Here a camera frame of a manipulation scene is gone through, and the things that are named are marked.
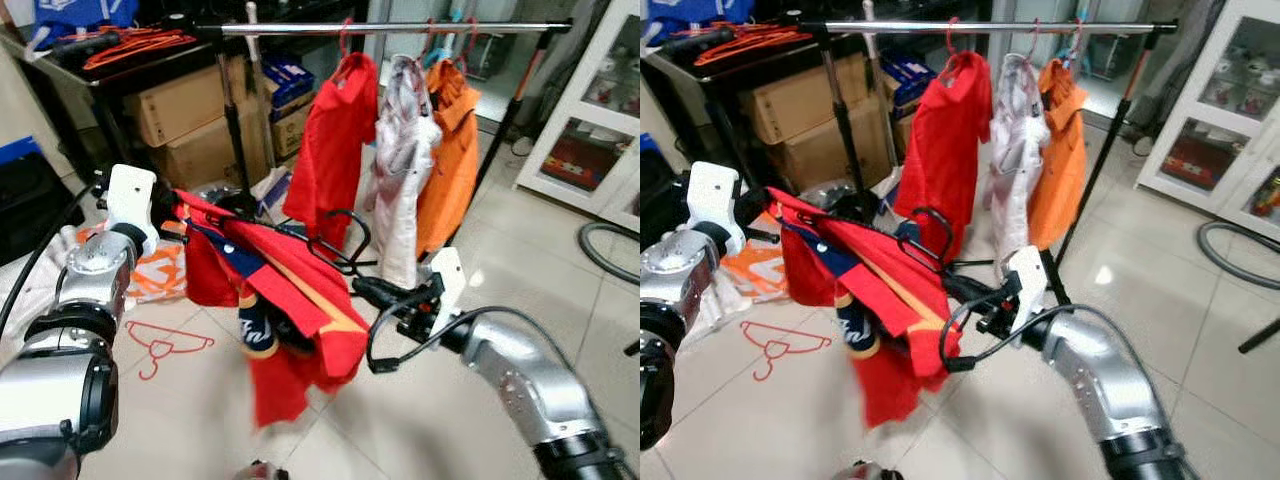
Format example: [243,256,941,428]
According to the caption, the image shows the blue flat box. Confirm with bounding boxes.
[0,135,41,166]

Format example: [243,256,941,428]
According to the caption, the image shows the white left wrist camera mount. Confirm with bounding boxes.
[688,162,746,256]
[105,165,159,256]

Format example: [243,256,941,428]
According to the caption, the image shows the orange hanger bundle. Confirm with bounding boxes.
[80,27,199,71]
[692,25,813,68]

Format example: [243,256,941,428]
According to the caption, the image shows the black work table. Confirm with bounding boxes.
[640,25,871,191]
[0,25,261,186]

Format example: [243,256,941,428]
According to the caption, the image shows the red blue jersey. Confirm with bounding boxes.
[765,188,966,429]
[172,188,371,429]

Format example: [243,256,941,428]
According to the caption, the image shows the white-handled metal cane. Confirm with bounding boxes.
[243,0,291,196]
[862,0,901,196]

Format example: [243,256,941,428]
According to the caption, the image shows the orange hanging shirt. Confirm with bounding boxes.
[1028,58,1089,251]
[415,58,481,256]

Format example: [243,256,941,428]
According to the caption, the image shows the plain brown cardboard box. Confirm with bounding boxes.
[740,55,866,146]
[122,58,251,149]

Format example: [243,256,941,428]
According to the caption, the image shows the white glass door cabinet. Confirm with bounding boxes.
[515,0,641,231]
[1135,0,1280,241]

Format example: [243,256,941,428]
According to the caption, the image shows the black foam tube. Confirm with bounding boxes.
[45,32,126,59]
[660,30,736,58]

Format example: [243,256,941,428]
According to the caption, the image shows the black clothes hanger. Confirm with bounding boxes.
[830,207,956,281]
[225,208,373,281]

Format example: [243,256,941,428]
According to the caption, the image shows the grey vacuum hose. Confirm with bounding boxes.
[1197,220,1280,266]
[578,220,641,286]

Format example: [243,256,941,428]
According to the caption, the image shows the orange white plastic bag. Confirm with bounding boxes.
[75,225,191,306]
[720,240,791,301]

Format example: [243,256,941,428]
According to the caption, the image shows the blue fabric bag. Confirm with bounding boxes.
[645,0,756,51]
[30,0,141,51]

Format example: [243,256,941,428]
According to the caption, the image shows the white patterned hanging garment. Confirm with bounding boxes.
[985,53,1046,276]
[368,55,443,291]

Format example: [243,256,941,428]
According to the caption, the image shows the blue printed box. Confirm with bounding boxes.
[258,55,316,109]
[880,52,936,109]

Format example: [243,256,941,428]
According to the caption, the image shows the black clothes rack silver rod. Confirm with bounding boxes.
[795,15,1181,301]
[190,15,576,291]

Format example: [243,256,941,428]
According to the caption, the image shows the red hanging shirt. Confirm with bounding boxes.
[893,50,994,261]
[283,52,379,251]

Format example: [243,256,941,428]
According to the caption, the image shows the red wire hanger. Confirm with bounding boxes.
[740,320,833,383]
[125,320,216,383]

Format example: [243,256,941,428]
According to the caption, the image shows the small printed cardboard box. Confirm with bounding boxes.
[268,95,313,161]
[885,95,926,161]

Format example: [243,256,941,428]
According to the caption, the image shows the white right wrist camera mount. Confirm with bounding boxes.
[428,248,468,336]
[1005,245,1049,336]

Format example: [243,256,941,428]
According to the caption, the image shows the black carrying case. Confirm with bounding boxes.
[0,150,86,266]
[640,150,691,246]

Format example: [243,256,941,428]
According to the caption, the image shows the white table black legs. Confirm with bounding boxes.
[1238,318,1280,353]

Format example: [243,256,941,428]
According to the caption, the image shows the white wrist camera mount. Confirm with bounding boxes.
[105,165,159,256]
[428,248,468,336]
[688,162,746,256]
[1005,245,1049,336]

